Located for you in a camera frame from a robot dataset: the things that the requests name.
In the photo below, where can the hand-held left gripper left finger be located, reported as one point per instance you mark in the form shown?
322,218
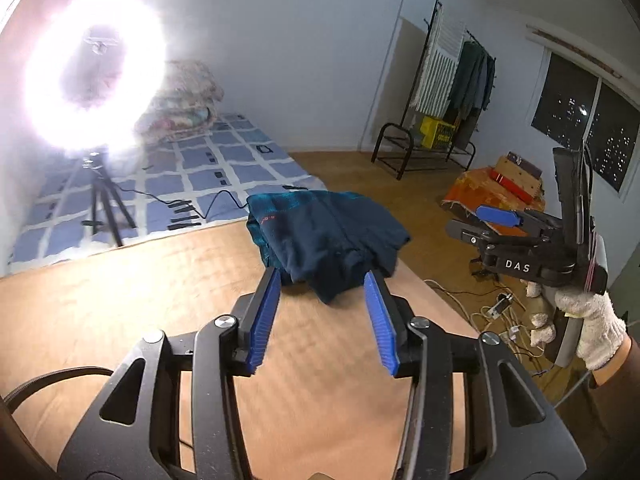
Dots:
262,320

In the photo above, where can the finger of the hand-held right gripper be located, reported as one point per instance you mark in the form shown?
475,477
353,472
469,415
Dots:
462,232
497,216

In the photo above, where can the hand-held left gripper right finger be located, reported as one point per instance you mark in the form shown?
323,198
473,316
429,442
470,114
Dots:
380,325

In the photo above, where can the teal plaid fleece jacket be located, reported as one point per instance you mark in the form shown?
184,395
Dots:
325,235

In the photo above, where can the person's right forearm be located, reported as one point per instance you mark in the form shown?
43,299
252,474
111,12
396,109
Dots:
620,365

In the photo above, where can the black clothes rack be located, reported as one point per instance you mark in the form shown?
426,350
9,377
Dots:
395,125

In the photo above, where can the dark hanging clothes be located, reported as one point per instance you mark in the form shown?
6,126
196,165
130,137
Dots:
470,80

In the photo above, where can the person's right hand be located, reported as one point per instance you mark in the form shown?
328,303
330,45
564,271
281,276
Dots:
600,320

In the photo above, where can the orange patterned cloth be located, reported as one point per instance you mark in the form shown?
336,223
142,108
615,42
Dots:
465,190

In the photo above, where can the brown cardboard box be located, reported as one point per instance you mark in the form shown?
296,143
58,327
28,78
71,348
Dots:
520,180

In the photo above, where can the white power strip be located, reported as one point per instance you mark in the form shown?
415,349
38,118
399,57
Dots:
500,306

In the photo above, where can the yellow box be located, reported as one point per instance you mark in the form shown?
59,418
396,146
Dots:
435,132

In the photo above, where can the tan blanket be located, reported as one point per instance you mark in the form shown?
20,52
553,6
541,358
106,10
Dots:
150,285

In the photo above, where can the window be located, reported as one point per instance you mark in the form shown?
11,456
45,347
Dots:
560,100

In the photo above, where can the white striped towel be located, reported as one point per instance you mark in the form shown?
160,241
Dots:
440,70

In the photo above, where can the blue checkered bed sheet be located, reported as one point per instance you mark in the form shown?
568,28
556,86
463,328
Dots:
225,160

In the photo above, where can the white leaning board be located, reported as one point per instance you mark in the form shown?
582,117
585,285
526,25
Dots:
400,75

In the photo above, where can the folded floral quilt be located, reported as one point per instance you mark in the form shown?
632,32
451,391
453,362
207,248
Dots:
185,95

